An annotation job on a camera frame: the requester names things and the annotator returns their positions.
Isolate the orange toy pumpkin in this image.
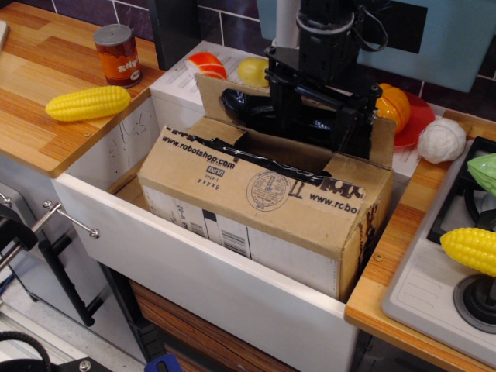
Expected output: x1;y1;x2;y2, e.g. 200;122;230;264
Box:
376;83;412;134

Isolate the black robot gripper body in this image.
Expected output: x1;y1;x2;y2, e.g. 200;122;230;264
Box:
266;1;383;119

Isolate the black stove knob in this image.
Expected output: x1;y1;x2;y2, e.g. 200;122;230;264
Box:
453;274;495;335

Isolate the black ribbed hose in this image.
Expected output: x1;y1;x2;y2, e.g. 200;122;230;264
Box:
0;329;53;372

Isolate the white toy sink basin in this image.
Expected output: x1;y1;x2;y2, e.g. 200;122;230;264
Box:
53;60;432;371

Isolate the salmon sushi toy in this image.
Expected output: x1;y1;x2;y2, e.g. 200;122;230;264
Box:
185;52;228;81

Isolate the grey toy stove top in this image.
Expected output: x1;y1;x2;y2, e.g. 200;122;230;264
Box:
382;137;495;367

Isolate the light blue panel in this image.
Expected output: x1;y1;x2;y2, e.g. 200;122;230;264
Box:
258;1;495;91

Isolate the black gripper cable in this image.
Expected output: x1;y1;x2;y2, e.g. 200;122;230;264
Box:
352;5;390;53

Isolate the red plastic plate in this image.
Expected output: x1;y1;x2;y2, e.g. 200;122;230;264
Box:
394;92;436;148

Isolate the black cabinet handle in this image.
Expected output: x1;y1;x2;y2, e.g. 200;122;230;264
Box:
38;234;104;327

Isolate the silver towel bar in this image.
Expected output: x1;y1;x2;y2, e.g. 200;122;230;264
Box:
0;195;101;272

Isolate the brown toy soup can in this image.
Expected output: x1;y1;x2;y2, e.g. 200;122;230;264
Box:
93;24;143;88

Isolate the yellow toy corn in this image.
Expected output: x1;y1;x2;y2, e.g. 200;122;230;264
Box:
45;86;131;122
440;228;495;277

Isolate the brown cardboard shipping box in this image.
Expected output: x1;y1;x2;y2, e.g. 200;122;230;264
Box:
138;75;394;301

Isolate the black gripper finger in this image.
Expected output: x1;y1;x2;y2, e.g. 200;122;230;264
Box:
331;108;372;159
270;75;301;136

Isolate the yellow toy corn right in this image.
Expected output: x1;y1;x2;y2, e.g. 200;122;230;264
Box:
440;228;495;277

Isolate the blue clamp handle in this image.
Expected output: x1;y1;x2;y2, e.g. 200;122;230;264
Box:
144;354;183;372

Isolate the green toy cabbage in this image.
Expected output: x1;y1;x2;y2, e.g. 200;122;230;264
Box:
467;153;496;196

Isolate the yellow toy corn left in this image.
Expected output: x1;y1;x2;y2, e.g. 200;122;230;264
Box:
45;86;131;122

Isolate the black metal clamp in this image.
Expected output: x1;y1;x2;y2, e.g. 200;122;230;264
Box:
1;205;38;256

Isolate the white toy garlic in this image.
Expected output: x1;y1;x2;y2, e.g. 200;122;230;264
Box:
418;118;467;164

